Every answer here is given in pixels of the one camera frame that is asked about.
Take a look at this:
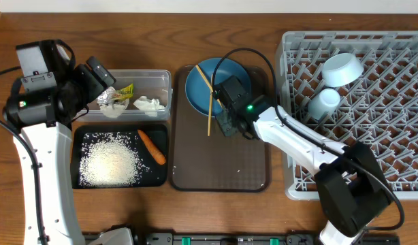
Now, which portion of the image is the wooden chopstick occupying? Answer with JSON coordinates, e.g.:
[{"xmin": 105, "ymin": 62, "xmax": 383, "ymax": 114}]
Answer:
[
  {"xmin": 195, "ymin": 65, "xmax": 223, "ymax": 107},
  {"xmin": 208, "ymin": 85, "xmax": 213, "ymax": 137}
]

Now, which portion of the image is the snack wrapper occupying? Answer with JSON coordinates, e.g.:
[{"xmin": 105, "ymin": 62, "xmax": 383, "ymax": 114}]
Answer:
[{"xmin": 97, "ymin": 84, "xmax": 133, "ymax": 110}]

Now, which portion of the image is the dark blue plate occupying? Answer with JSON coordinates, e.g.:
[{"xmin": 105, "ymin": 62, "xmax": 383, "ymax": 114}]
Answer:
[{"xmin": 185, "ymin": 58, "xmax": 251, "ymax": 116}]

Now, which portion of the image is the white tissue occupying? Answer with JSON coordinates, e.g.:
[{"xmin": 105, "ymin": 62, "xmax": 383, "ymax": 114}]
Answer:
[{"xmin": 133, "ymin": 96, "xmax": 165, "ymax": 117}]

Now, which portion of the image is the pile of white rice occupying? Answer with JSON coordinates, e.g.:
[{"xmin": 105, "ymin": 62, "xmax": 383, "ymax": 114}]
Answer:
[{"xmin": 79, "ymin": 132, "xmax": 150, "ymax": 188}]

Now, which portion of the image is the orange carrot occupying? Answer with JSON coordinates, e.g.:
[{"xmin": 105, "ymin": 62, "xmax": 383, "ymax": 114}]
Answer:
[{"xmin": 138, "ymin": 129, "xmax": 167, "ymax": 165}]

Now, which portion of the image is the light blue cup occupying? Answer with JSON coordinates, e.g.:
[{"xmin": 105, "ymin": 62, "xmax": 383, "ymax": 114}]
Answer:
[{"xmin": 308, "ymin": 88, "xmax": 340, "ymax": 120}]

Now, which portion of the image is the light blue bowl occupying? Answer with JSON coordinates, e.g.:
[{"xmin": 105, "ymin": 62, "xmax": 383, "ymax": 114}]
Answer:
[{"xmin": 322, "ymin": 53, "xmax": 364, "ymax": 87}]

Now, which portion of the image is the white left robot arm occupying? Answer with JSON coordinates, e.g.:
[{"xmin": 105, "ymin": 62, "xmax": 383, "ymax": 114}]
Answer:
[{"xmin": 4, "ymin": 56, "xmax": 116, "ymax": 244}]

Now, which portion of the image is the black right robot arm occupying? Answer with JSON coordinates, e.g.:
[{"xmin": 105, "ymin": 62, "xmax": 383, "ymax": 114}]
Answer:
[{"xmin": 217, "ymin": 95, "xmax": 392, "ymax": 244}]

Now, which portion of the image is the grey dishwasher rack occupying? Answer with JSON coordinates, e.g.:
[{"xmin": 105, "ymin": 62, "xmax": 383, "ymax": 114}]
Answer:
[{"xmin": 276, "ymin": 31, "xmax": 418, "ymax": 200}]

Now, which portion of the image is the brown serving tray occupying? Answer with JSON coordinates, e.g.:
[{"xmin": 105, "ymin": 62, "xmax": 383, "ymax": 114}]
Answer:
[{"xmin": 169, "ymin": 65, "xmax": 271, "ymax": 193}]

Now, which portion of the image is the clear plastic bin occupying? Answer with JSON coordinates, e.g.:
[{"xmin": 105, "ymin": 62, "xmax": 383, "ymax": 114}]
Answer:
[{"xmin": 77, "ymin": 69, "xmax": 173, "ymax": 122}]

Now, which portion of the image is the black tray bin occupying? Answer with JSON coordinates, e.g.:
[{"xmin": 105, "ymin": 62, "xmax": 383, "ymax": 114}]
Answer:
[{"xmin": 70, "ymin": 124, "xmax": 169, "ymax": 189}]

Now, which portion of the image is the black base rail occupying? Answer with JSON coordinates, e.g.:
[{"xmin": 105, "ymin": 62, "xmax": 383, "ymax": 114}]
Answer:
[{"xmin": 83, "ymin": 225, "xmax": 401, "ymax": 245}]

